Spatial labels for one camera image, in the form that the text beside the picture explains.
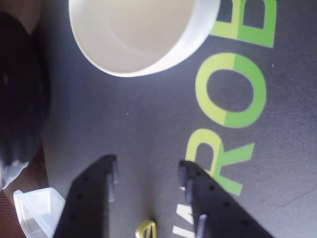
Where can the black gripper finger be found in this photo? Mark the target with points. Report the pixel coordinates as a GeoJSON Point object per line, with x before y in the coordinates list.
{"type": "Point", "coordinates": [86, 203]}
{"type": "Point", "coordinates": [218, 213]}

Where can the clear square plastic container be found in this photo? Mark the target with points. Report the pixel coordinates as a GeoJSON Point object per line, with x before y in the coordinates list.
{"type": "Point", "coordinates": [39, 210]}

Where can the small white ceramic bowl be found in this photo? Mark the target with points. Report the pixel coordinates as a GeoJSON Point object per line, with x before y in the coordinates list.
{"type": "Point", "coordinates": [133, 32]}

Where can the large red bowl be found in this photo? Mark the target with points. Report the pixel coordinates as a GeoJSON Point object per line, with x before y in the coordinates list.
{"type": "Point", "coordinates": [19, 99]}

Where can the gray mat with WOWROBO print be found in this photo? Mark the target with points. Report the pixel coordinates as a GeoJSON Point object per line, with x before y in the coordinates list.
{"type": "Point", "coordinates": [138, 124]}

